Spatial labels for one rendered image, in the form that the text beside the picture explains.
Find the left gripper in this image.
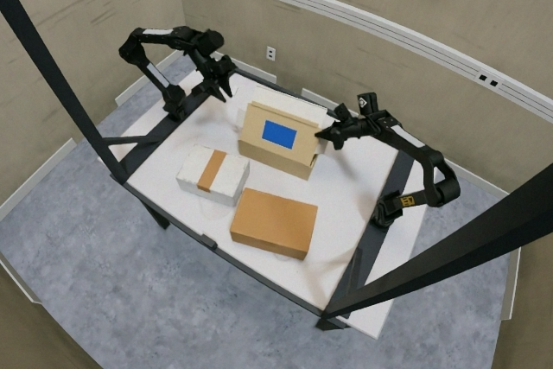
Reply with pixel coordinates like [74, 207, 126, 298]
[191, 56, 238, 104]

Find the white cardboard box with tan tape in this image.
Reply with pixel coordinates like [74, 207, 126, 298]
[175, 143, 250, 208]

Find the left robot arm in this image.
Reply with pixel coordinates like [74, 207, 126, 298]
[118, 26, 232, 123]

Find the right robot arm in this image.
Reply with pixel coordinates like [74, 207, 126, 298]
[334, 92, 461, 232]

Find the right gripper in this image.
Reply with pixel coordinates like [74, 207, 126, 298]
[315, 118, 364, 150]

